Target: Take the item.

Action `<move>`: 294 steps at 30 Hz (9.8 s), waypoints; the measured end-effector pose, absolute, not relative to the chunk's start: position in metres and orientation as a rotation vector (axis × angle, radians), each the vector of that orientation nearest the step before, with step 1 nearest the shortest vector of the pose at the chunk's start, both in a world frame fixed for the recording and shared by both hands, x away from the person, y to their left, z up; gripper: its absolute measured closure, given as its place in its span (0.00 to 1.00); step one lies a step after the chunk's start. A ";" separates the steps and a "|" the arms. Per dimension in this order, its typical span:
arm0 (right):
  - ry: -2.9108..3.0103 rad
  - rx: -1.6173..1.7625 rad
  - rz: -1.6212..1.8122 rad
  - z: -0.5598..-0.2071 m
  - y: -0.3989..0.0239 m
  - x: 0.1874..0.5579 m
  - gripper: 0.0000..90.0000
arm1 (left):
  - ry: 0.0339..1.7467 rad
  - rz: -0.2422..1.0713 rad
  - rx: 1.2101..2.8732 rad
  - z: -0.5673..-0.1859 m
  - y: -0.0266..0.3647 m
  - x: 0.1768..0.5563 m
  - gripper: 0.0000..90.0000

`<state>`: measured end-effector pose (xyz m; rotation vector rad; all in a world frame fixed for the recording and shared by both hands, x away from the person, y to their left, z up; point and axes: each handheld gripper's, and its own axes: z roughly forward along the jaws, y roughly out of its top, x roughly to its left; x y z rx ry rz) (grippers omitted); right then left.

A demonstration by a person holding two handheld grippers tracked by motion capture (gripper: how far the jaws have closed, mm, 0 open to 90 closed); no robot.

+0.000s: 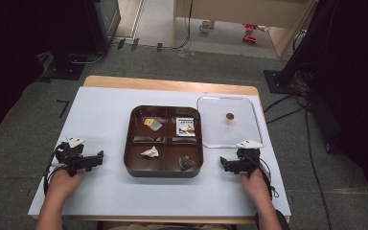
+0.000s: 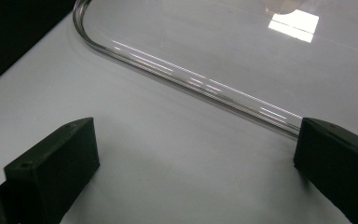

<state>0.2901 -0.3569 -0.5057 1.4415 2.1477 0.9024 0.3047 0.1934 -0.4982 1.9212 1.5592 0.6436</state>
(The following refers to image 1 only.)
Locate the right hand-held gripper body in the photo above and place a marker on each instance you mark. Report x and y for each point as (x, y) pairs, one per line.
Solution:
(248, 158)

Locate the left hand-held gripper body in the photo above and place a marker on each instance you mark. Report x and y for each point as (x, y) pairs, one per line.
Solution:
(72, 156)

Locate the person's right hand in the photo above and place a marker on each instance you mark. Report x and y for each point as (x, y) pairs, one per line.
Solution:
(255, 185)

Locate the person's left hand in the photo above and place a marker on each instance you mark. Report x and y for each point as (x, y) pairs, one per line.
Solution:
(63, 185)

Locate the white table mat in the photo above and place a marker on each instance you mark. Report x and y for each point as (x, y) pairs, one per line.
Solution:
(108, 127)

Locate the clear plastic tray lid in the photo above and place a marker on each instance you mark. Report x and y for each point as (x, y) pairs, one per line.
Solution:
(233, 131)

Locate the crumpled dark wrapper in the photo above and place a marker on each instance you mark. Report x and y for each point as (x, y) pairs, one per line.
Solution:
(186, 163)

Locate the small round brown piece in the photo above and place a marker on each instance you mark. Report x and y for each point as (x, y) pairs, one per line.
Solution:
(230, 116)

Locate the white printed packet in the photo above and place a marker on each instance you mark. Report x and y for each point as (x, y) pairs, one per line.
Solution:
(185, 126)

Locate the yellow tag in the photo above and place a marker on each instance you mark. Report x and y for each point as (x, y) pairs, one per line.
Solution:
(148, 121)

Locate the brown four-compartment tray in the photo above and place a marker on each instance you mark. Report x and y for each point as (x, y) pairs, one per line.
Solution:
(163, 143)

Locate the black stand with base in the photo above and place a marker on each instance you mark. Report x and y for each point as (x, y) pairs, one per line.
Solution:
(287, 76)
(67, 65)

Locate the wooden table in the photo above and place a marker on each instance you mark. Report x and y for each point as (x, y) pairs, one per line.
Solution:
(159, 84)

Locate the dark cabinet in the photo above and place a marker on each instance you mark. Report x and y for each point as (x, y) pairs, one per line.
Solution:
(108, 22)

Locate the white mug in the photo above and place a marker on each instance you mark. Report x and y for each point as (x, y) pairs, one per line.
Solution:
(206, 26)

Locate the light wooden desk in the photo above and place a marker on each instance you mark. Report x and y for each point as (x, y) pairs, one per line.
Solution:
(268, 12)

